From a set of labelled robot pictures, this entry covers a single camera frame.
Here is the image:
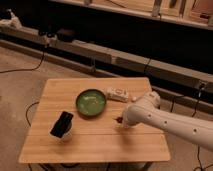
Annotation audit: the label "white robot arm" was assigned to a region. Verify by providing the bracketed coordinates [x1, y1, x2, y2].
[122, 91, 213, 151]

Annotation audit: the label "green ceramic bowl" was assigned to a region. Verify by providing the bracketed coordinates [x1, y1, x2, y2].
[75, 89, 107, 117]

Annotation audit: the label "wooden table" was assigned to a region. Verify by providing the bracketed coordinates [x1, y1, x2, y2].
[19, 77, 170, 163]

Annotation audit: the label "black device on ledge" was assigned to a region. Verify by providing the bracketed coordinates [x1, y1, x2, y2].
[57, 28, 76, 42]

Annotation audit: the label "white object on ledge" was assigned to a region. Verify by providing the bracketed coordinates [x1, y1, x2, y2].
[0, 9, 22, 29]

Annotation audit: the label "black cable near table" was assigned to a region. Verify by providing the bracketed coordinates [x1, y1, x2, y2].
[25, 100, 40, 128]

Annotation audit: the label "black cable on floor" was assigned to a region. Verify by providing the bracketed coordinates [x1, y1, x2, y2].
[0, 46, 46, 75]

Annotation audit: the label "black cables at right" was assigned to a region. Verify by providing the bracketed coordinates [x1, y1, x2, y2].
[169, 84, 213, 171]

